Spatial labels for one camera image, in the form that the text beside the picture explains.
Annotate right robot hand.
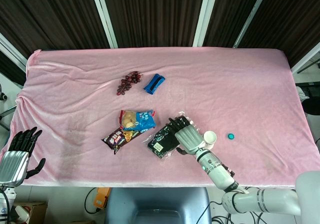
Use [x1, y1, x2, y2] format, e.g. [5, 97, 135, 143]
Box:
[168, 116, 204, 157]

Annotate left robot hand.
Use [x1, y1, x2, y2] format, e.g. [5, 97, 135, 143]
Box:
[0, 127, 47, 187]

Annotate white paper cup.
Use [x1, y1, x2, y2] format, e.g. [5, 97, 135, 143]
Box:
[202, 131, 217, 150]

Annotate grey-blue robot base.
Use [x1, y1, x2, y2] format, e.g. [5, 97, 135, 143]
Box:
[104, 187, 213, 224]

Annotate black gloves in plastic bag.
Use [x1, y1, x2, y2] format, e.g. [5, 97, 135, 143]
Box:
[142, 111, 202, 162]

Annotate pink tablecloth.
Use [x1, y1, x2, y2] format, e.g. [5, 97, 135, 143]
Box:
[0, 46, 320, 188]

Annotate blue and red snack bag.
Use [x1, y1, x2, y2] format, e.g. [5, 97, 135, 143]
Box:
[117, 108, 157, 132]

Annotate cardboard box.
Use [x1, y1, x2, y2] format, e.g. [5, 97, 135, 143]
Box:
[10, 201, 49, 224]

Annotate blue wrapped cookie pack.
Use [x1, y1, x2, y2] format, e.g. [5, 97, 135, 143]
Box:
[143, 73, 166, 95]

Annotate dark brown snack packet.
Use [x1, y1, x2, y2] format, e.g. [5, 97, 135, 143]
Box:
[101, 128, 141, 155]

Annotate bunch of red grapes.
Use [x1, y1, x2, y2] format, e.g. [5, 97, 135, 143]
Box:
[116, 71, 144, 96]

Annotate orange box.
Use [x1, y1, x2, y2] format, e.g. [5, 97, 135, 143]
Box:
[93, 187, 111, 208]

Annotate black cable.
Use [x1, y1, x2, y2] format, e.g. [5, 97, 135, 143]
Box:
[208, 200, 266, 224]
[84, 188, 106, 214]

